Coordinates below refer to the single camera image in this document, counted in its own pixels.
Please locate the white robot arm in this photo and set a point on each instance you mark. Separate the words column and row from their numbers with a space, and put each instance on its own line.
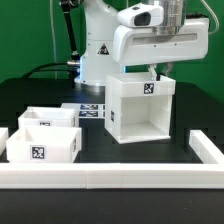
column 165, row 17

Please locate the white drawer cabinet box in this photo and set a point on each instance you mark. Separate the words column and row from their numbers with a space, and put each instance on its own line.
column 138, row 107

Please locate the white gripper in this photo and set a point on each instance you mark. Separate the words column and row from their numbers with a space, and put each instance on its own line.
column 138, row 46

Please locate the white drawer rear with tag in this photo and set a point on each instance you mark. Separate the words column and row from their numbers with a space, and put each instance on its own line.
column 49, row 116

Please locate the white base tag plate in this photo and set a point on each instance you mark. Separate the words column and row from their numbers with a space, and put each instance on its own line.
column 86, row 110

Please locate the white drawer front with knob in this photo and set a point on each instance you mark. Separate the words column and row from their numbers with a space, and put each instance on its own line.
column 41, row 144

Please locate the white U-shaped fence wall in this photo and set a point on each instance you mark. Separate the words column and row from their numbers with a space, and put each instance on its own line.
column 209, row 173

